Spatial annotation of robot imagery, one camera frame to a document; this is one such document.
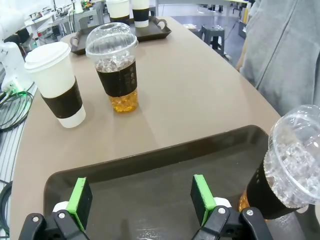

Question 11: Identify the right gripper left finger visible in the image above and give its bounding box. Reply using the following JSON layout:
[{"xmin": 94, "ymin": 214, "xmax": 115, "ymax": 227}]
[{"xmin": 18, "ymin": 176, "xmax": 94, "ymax": 240}]

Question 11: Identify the white paper coffee cup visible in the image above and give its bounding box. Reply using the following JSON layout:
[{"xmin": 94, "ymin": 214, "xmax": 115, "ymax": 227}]
[
  {"xmin": 106, "ymin": 0, "xmax": 131, "ymax": 26},
  {"xmin": 24, "ymin": 41, "xmax": 87, "ymax": 129},
  {"xmin": 131, "ymin": 0, "xmax": 151, "ymax": 28}
]

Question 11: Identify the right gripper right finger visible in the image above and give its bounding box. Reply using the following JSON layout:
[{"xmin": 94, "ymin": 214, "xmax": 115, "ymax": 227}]
[{"xmin": 190, "ymin": 174, "xmax": 275, "ymax": 240}]

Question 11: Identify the clear iced coffee cup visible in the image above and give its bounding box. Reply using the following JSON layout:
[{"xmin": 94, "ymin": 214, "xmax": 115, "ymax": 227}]
[
  {"xmin": 85, "ymin": 22, "xmax": 139, "ymax": 113},
  {"xmin": 238, "ymin": 104, "xmax": 320, "ymax": 221}
]

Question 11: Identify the person in grey hoodie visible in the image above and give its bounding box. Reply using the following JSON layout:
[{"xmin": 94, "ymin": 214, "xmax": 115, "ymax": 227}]
[{"xmin": 236, "ymin": 0, "xmax": 320, "ymax": 118}]

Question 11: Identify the cluttered white workbench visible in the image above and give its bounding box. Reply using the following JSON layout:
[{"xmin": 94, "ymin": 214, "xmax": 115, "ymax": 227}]
[{"xmin": 14, "ymin": 0, "xmax": 106, "ymax": 48}]

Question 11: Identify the black floor cable bundle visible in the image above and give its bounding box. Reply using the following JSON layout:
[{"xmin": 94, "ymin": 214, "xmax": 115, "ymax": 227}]
[{"xmin": 0, "ymin": 181, "xmax": 13, "ymax": 232}]

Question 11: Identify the brown serving tray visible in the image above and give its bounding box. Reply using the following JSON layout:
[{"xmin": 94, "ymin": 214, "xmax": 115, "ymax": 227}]
[
  {"xmin": 43, "ymin": 124, "xmax": 288, "ymax": 240},
  {"xmin": 69, "ymin": 15, "xmax": 173, "ymax": 56}
]

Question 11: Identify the grey plastic stool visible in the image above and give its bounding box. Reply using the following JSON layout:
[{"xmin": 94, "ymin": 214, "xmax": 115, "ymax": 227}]
[{"xmin": 199, "ymin": 24, "xmax": 227, "ymax": 51}]

